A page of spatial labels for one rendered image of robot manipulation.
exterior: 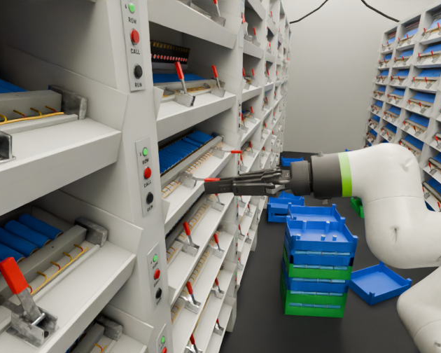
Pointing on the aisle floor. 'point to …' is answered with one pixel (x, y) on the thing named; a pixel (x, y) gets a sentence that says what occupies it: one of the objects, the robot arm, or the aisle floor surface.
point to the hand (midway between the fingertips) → (220, 185)
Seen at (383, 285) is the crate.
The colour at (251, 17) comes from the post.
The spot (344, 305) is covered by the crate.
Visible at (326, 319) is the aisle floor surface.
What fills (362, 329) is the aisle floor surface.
